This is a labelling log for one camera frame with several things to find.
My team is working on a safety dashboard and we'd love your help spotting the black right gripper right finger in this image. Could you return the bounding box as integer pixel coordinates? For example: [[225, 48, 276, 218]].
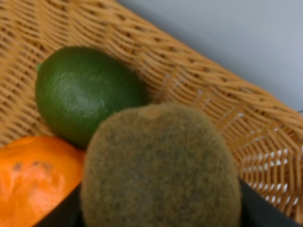
[[239, 179, 302, 227]]

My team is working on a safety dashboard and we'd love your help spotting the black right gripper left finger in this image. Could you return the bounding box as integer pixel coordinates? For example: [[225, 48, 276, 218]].
[[35, 184, 83, 227]]

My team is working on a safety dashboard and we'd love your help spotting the orange mandarin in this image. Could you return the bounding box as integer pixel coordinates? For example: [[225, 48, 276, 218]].
[[0, 136, 85, 227]]

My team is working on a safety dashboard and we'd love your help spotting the brown kiwi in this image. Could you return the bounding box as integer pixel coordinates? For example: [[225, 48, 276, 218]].
[[80, 104, 242, 227]]

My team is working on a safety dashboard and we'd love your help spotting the green lime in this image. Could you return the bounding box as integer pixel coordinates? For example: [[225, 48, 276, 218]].
[[35, 46, 150, 149]]

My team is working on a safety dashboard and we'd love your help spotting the light orange wicker basket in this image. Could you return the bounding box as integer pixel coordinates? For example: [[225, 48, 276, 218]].
[[0, 0, 303, 223]]

